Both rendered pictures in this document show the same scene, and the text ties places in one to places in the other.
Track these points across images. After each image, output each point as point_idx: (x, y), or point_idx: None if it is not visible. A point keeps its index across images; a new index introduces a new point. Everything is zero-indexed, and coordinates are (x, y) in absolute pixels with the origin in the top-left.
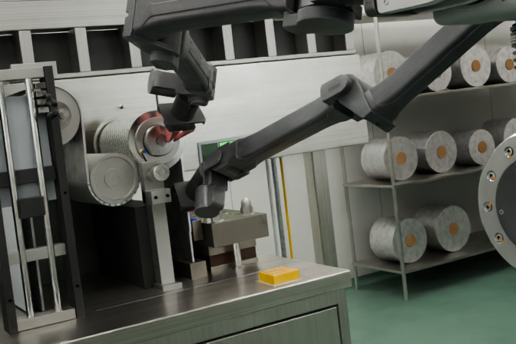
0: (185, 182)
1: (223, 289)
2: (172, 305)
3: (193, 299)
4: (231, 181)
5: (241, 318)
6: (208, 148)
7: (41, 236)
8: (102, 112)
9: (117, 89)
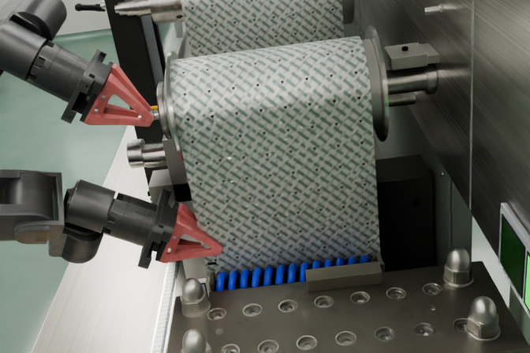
0: (159, 199)
1: (98, 351)
2: (98, 292)
3: (96, 313)
4: (57, 239)
5: None
6: (509, 240)
7: (405, 153)
8: (431, 5)
9: None
